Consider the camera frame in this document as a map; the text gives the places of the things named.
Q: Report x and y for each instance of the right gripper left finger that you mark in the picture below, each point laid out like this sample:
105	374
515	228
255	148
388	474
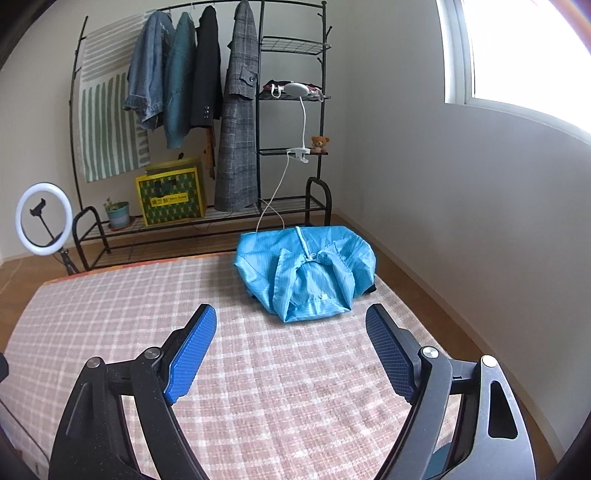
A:
159	377

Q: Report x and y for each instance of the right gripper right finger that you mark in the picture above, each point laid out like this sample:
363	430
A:
423	376

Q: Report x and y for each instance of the blue satin garment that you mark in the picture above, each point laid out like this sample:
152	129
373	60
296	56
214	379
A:
333	249

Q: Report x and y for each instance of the black metal clothes rack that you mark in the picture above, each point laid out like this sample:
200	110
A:
98	246

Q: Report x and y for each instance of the pink plaid bed cover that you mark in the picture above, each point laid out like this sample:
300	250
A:
271	400

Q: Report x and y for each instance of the small potted plant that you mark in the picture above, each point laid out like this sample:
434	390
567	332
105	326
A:
117	213

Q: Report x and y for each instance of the yellow green crate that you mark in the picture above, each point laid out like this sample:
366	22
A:
172	192

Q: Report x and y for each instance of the grey plaid long coat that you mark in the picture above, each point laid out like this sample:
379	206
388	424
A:
236	181

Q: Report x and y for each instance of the green striped towel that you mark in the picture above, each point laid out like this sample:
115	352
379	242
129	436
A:
110	140

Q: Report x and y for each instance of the small teddy bear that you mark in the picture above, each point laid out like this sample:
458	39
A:
319	144

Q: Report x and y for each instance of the black hanging jacket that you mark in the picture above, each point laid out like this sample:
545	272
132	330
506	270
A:
207	97

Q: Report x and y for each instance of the blue denim jacket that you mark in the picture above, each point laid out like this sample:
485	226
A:
145	93

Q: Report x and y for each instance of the white clip lamp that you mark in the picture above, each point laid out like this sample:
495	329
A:
291	138

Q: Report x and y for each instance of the teal hanging shirt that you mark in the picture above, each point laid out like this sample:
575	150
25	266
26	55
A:
178	80

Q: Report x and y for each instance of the white ring light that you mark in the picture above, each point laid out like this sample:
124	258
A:
56	242

